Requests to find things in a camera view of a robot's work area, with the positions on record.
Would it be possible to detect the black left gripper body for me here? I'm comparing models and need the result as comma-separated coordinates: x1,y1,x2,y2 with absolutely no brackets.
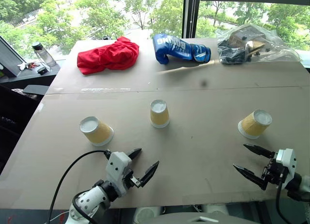
122,169,143,189

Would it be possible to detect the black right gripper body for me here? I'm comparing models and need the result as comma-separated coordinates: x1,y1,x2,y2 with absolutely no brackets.
261,152,289,186

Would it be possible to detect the clear plastic bag of parts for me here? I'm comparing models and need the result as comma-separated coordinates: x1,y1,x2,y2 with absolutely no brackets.
215,24,302,65

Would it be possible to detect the black window frame post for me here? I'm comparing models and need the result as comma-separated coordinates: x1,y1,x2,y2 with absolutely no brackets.
181,0,202,39

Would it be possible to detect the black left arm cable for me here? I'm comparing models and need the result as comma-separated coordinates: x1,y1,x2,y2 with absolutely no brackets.
46,149,111,224

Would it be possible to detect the yellow ribbed paper cup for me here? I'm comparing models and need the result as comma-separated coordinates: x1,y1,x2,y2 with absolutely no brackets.
237,109,273,140
79,116,115,147
149,99,171,129

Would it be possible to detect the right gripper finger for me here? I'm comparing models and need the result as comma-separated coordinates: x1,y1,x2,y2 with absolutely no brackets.
243,144,276,159
232,163,267,191

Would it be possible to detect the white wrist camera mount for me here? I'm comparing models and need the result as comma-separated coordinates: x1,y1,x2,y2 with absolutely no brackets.
105,151,133,194
276,148,297,189

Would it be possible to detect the red cloth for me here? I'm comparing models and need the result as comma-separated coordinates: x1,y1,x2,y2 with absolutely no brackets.
77,36,140,76

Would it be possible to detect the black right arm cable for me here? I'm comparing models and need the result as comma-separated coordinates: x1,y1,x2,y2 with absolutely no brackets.
275,175,292,224

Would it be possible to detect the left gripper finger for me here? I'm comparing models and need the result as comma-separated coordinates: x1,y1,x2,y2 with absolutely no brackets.
127,147,142,160
140,160,160,188

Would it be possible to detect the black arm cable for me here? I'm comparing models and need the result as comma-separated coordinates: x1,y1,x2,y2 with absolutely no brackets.
275,175,292,224
46,149,111,224

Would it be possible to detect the clear water bottle black cap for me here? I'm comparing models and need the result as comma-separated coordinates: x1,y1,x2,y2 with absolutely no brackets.
31,42,57,68

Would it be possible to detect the white rounded shape under table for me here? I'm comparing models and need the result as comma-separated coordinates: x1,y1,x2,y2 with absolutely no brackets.
202,203,230,216
134,206,162,224

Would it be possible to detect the blue boxing glove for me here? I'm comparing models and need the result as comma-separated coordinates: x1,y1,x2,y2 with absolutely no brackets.
152,33,212,65

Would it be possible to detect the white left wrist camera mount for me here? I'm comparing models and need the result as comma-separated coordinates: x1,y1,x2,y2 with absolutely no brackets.
105,151,133,194

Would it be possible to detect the black side table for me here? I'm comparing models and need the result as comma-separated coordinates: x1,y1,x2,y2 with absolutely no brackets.
0,59,61,89

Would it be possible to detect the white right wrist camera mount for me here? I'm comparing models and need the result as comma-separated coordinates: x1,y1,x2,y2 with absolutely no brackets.
276,148,297,189

